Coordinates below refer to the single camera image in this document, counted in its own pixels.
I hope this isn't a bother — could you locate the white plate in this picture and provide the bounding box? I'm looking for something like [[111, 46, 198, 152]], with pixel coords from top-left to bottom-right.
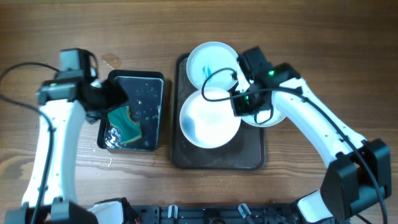
[[186, 42, 239, 91], [179, 88, 241, 149], [236, 72, 286, 128]]

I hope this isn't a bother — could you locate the white plate top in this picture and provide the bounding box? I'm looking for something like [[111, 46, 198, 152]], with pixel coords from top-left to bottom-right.
[[186, 42, 239, 91]]

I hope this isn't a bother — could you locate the green yellow sponge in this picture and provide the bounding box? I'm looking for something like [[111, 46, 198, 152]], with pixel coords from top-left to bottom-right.
[[108, 106, 142, 144]]

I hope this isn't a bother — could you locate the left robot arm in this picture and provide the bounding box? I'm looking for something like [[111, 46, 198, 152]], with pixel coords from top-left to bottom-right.
[[5, 49, 127, 223]]

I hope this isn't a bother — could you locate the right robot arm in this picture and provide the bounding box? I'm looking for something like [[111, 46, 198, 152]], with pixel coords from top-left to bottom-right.
[[231, 47, 392, 223]]

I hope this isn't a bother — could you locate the black water basin tray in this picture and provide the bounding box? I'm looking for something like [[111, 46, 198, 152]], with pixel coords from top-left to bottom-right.
[[97, 70, 164, 151]]

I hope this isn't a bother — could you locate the dark brown serving tray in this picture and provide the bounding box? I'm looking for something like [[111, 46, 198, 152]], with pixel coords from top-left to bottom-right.
[[170, 53, 267, 171]]

